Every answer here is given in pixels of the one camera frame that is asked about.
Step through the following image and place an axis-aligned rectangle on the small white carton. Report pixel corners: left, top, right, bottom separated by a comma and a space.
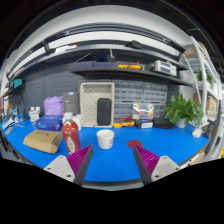
28, 107, 41, 123

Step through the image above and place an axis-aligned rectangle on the green potted plant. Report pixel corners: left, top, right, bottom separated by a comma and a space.
163, 93, 204, 129

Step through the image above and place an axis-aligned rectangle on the yellow multimeter with red leads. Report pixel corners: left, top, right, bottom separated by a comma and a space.
113, 115, 136, 129

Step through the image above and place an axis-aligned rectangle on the red drink bottle white cap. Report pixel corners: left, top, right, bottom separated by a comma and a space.
61, 112, 82, 155

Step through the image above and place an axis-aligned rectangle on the clear organizer with coloured parts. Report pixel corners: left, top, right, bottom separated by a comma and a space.
132, 103, 155, 121

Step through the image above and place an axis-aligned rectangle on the white power adapter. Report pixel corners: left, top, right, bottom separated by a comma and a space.
192, 128, 204, 139

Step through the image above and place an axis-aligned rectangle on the small white box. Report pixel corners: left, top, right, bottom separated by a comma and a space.
71, 113, 83, 131

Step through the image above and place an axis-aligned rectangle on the flat round red coaster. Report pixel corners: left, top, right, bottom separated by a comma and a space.
127, 139, 144, 149

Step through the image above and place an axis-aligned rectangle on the yellow tool with red cable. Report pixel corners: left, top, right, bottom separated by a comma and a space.
117, 61, 143, 70

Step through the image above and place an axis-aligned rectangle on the teal monitor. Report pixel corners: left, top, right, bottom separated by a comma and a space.
9, 78, 24, 90

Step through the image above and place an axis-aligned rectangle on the white perforated tray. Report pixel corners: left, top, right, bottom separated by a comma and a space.
79, 81, 116, 128

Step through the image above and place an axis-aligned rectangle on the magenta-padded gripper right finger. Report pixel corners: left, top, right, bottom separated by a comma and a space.
132, 145, 182, 186

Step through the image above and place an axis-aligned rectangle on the grey drawer cabinet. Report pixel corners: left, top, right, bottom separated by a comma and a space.
142, 82, 169, 119
114, 80, 145, 123

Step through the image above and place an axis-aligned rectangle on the black rounded speaker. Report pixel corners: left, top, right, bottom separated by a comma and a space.
96, 97, 112, 127

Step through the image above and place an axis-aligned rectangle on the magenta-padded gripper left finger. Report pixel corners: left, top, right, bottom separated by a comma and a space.
43, 144, 95, 186

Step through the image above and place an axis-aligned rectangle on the blue carton box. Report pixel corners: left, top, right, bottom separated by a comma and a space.
35, 115, 63, 132

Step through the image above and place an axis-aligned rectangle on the black wall shelf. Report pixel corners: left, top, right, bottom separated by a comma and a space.
69, 65, 193, 87

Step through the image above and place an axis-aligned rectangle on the white hand tool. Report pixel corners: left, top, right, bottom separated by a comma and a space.
2, 114, 19, 130

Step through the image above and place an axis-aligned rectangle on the purple plastic bag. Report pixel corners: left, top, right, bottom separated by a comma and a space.
43, 95, 65, 118

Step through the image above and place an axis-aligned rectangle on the black flat case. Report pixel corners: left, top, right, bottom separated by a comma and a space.
153, 117, 175, 130

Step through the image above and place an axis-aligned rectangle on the black box with white label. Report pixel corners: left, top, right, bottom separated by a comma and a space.
135, 118, 154, 130

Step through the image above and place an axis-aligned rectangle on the dark grey flat box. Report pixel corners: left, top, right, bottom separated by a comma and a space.
62, 91, 81, 116

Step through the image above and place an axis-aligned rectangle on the white bench instrument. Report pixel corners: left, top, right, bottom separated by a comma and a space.
153, 59, 178, 77

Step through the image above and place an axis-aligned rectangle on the white shelf unit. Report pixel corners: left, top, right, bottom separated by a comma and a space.
181, 35, 223, 134

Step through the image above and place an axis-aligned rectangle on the brown cardboard box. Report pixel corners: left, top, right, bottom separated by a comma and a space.
22, 129, 64, 155

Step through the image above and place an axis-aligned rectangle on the white cup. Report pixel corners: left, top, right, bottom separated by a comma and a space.
96, 129, 115, 150

